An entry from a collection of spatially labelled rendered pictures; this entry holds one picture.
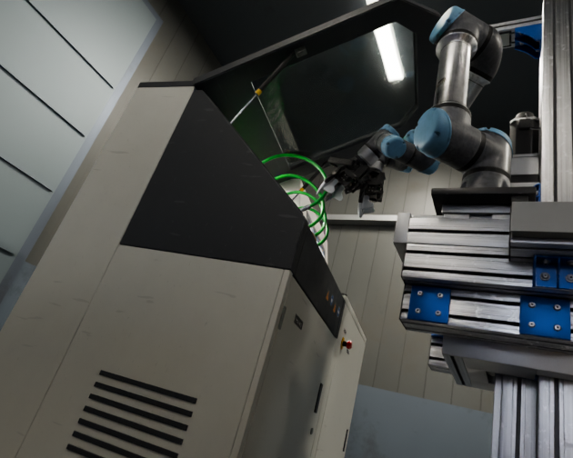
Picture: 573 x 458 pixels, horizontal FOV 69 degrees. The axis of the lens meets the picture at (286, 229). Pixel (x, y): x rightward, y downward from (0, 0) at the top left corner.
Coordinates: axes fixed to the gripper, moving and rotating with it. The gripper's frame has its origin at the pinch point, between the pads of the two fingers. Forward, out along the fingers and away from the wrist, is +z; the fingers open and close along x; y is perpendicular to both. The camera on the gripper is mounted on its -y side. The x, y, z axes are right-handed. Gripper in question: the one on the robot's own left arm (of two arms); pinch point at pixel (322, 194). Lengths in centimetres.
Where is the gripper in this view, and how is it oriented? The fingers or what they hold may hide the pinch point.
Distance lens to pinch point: 162.7
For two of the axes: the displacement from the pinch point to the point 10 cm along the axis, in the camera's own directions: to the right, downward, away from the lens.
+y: 5.1, 6.6, -5.6
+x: 5.2, 2.8, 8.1
